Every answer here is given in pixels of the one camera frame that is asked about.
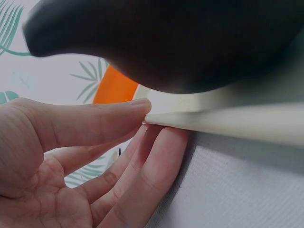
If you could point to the person's left hand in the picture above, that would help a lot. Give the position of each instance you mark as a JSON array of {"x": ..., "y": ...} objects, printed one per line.
[{"x": 35, "y": 190}]

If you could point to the cream board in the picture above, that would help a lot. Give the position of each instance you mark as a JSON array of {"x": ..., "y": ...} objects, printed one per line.
[{"x": 237, "y": 126}]

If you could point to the orange curved object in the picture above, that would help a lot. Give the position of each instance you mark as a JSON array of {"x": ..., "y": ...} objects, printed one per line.
[{"x": 114, "y": 88}]

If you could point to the black rounded object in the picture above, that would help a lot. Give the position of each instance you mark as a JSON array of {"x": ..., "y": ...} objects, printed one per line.
[{"x": 166, "y": 40}]

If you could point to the grey fabric mat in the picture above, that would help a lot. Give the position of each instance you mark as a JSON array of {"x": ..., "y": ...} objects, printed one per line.
[{"x": 237, "y": 187}]

